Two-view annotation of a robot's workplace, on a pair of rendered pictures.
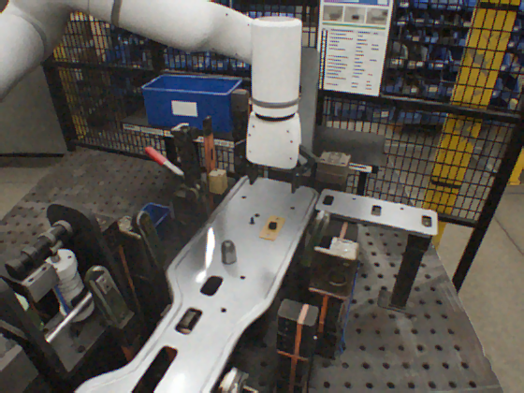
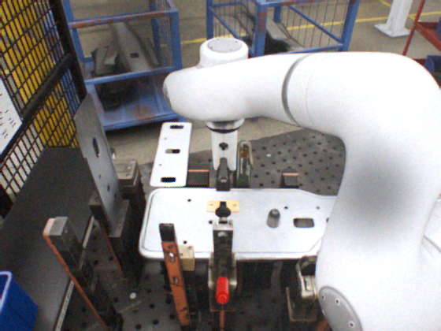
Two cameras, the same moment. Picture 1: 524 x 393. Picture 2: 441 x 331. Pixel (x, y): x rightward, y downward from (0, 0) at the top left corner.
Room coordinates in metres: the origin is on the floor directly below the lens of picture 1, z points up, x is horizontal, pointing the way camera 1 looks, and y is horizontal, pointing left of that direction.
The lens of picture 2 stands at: (0.85, 0.50, 1.70)
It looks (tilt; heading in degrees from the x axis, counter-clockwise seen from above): 44 degrees down; 249
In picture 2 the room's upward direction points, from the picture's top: straight up
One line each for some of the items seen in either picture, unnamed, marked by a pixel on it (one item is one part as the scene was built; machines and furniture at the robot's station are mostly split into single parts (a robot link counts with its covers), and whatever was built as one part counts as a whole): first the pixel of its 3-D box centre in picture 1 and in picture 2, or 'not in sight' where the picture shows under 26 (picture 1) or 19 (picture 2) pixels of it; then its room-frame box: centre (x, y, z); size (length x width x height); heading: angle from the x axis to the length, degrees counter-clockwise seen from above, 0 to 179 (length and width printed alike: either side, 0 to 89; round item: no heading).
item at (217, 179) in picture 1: (222, 229); (190, 290); (0.78, 0.11, 0.88); 0.04 x 0.04 x 0.36; 69
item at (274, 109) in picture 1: (273, 103); (224, 114); (0.64, -0.02, 1.29); 0.09 x 0.08 x 0.03; 69
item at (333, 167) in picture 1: (327, 211); (132, 210); (0.87, -0.20, 0.88); 0.08 x 0.08 x 0.36; 69
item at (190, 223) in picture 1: (195, 245); (222, 306); (0.72, 0.18, 0.88); 0.07 x 0.06 x 0.35; 69
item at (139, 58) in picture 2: not in sight; (119, 50); (0.70, -2.21, 0.47); 1.20 x 0.80 x 0.95; 87
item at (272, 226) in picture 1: (272, 225); (223, 205); (0.64, -0.02, 1.01); 0.08 x 0.04 x 0.01; 159
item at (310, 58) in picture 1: (294, 113); (103, 169); (0.90, -0.08, 1.17); 0.12 x 0.01 x 0.34; 69
